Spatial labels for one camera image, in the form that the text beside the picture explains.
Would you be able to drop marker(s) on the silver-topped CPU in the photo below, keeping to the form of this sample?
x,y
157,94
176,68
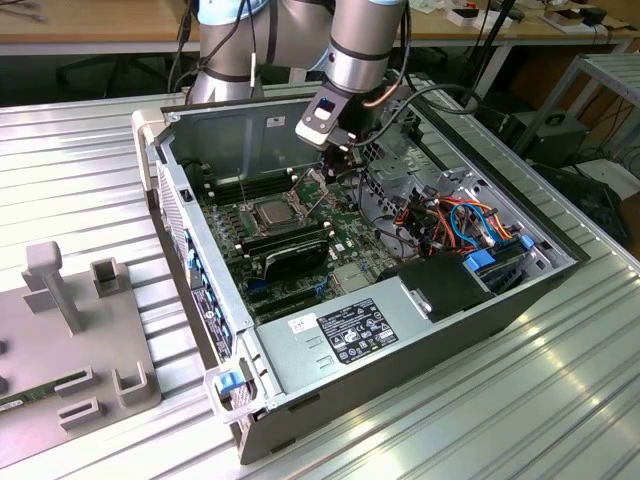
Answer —
x,y
275,212

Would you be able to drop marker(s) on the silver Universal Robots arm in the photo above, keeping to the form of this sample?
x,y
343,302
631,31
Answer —
x,y
360,45

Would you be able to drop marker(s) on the CPU socket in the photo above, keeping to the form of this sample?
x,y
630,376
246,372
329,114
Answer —
x,y
251,220

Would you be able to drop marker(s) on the silver metal drive cage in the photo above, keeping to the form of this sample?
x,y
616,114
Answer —
x,y
395,165

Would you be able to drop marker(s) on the green motherboard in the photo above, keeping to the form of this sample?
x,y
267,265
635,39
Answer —
x,y
360,240

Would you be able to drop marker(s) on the light wooden desk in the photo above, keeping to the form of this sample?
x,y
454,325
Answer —
x,y
440,27
75,25

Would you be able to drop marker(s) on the black installed RAM stick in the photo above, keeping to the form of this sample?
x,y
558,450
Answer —
x,y
280,233
290,241

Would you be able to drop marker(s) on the white cardboard box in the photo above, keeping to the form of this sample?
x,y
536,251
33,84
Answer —
x,y
457,17

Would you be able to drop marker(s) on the black empty RAM slot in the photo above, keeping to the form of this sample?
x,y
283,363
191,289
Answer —
x,y
225,191
225,182

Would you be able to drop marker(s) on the black graphics card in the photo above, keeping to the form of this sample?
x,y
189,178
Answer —
x,y
300,260

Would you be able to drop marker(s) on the silver chipset heatsink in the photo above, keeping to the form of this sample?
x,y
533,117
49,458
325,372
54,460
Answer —
x,y
350,277

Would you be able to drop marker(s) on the black plastic drive cover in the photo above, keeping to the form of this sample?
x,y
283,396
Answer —
x,y
440,285

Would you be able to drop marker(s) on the blue disk carrier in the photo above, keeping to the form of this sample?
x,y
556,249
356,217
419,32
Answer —
x,y
477,262

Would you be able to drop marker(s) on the black expansion slot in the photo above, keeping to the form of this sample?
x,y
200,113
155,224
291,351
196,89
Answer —
x,y
290,308
285,296

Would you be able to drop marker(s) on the blue expansion slot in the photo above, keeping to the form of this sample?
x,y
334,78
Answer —
x,y
256,289

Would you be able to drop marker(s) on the small blue plastic clip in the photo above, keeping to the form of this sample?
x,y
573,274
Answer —
x,y
525,241

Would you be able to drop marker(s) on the blue card retainer clip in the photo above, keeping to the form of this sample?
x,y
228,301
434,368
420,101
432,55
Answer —
x,y
190,260

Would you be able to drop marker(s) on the brown cardboard piece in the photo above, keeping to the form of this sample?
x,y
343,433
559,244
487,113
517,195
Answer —
x,y
562,20

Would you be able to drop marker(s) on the black bag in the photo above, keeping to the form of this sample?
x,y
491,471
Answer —
x,y
590,200

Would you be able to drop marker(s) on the silver power supply unit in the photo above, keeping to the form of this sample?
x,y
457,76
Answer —
x,y
300,360

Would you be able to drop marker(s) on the black power adapter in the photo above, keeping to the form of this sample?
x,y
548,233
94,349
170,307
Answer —
x,y
595,16

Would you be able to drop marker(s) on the black office chair base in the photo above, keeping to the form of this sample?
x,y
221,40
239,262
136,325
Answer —
x,y
100,70

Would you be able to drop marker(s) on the open grey PC case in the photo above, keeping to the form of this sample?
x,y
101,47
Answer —
x,y
400,380

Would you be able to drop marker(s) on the blue case latch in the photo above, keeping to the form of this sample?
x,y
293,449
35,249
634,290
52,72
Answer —
x,y
227,384

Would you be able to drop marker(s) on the grey parts rack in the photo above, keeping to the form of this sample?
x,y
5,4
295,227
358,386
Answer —
x,y
50,350

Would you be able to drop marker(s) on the green RAM stick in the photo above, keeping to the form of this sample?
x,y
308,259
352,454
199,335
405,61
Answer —
x,y
30,395

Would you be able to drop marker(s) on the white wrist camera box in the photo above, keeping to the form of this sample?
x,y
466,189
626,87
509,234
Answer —
x,y
315,132

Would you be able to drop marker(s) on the grey metal frame shelf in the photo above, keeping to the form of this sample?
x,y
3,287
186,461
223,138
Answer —
x,y
620,70

